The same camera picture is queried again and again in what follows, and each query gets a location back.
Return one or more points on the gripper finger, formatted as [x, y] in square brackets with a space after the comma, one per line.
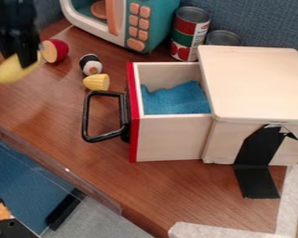
[7, 52]
[28, 57]

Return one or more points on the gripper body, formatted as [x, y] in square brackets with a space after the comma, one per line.
[15, 31]

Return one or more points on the yellow toy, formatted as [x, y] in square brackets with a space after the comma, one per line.
[8, 72]

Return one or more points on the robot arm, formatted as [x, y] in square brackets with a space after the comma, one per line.
[14, 8]

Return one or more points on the drawer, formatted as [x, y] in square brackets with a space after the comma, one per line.
[172, 138]

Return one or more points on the red toy apple half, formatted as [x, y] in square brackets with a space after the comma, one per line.
[56, 50]

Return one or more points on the toy sushi roll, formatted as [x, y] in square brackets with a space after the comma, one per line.
[90, 64]

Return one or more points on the yellow toy corn piece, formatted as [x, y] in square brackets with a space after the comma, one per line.
[96, 82]

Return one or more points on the toy microwave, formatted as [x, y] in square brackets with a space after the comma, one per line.
[149, 21]

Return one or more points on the blue cloth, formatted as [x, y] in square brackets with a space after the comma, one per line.
[176, 100]

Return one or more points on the red and green can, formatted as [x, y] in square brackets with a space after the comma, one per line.
[189, 34]

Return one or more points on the cabinet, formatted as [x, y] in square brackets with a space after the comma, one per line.
[255, 86]

